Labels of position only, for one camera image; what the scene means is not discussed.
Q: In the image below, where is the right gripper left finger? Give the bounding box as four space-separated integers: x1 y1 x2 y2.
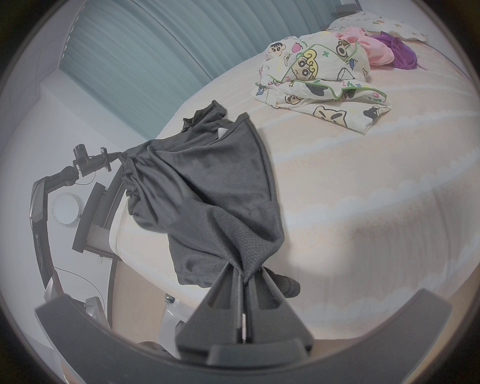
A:
177 262 241 355

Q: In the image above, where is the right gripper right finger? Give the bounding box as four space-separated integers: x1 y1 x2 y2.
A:
245 267 314 353

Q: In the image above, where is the black T-shirt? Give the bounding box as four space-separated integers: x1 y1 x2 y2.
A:
118 99 302 299

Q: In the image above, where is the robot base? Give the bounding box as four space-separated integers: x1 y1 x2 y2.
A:
84 294 188 357

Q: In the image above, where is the white printed pyjama top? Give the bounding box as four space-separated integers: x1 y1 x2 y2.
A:
255 32 392 135

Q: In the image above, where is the blue-green curtain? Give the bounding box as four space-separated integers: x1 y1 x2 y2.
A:
60 19 214 139
73 0 342 81

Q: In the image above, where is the pink garment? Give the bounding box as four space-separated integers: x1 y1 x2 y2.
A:
335 25 395 67

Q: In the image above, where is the purple garment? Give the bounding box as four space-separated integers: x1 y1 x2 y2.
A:
369 31 428 71

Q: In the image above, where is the white printed pillow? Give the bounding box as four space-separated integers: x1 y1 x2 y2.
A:
328 10 428 42

